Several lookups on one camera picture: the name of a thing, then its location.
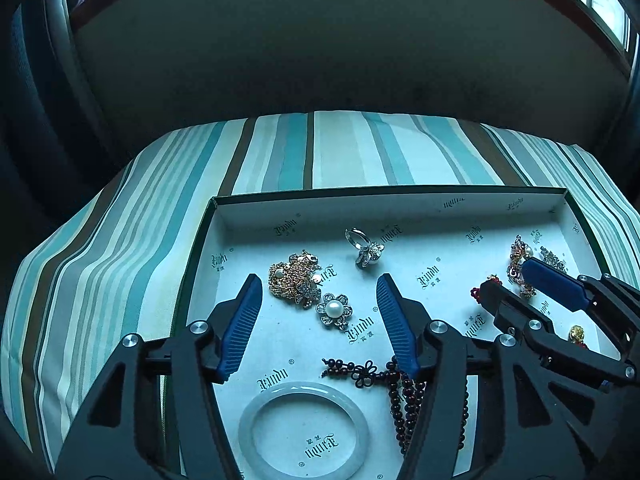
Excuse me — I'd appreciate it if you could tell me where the small pearl flower brooch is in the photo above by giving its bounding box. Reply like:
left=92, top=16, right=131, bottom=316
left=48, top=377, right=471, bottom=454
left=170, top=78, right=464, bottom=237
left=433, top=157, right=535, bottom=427
left=316, top=292, right=355, bottom=332

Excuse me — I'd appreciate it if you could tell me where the dark curtain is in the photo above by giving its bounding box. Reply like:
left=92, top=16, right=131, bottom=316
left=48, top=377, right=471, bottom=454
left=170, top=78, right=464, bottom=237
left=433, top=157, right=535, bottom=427
left=0, top=0, right=116, bottom=211

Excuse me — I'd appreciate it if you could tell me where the dark red bead bracelet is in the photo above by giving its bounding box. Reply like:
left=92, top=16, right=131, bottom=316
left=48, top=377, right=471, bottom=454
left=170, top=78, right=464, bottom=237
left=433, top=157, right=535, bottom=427
left=321, top=355, right=471, bottom=456

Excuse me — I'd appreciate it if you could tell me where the silver rhinestone chain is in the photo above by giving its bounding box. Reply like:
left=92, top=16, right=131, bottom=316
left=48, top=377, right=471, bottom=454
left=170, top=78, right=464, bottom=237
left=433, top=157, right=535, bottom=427
left=539, top=245, right=568, bottom=273

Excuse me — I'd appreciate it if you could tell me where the white printed jewelry box tray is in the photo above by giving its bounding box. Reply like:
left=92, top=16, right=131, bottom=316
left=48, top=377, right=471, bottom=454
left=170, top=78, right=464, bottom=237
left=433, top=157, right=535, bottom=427
left=165, top=185, right=613, bottom=480

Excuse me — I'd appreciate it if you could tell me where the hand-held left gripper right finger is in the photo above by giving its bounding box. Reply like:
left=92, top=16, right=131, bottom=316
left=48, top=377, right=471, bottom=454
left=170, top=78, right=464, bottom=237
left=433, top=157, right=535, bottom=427
left=375, top=273, right=601, bottom=480

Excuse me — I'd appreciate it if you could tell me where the silver pearl flower ring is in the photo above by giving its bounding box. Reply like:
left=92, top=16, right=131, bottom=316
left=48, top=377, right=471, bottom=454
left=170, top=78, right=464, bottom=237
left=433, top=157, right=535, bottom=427
left=344, top=227, right=386, bottom=270

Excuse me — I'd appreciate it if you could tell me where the striped tablecloth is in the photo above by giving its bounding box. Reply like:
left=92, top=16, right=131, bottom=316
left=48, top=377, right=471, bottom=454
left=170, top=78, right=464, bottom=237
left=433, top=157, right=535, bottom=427
left=0, top=110, right=640, bottom=471

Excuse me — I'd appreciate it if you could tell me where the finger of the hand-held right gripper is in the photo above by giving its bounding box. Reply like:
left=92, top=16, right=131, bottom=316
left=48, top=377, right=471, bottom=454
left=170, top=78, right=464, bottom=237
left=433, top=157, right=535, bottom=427
left=479, top=280, right=640, bottom=393
left=520, top=256, right=640, bottom=361

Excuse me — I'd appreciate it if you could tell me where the white jade bangle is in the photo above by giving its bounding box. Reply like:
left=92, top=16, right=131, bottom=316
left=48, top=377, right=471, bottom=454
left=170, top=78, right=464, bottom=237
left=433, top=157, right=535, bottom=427
left=238, top=381, right=371, bottom=480

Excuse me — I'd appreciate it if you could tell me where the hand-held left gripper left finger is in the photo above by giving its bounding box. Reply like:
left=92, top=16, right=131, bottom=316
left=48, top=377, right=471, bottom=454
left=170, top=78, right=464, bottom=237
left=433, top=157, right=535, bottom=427
left=52, top=273, right=264, bottom=480

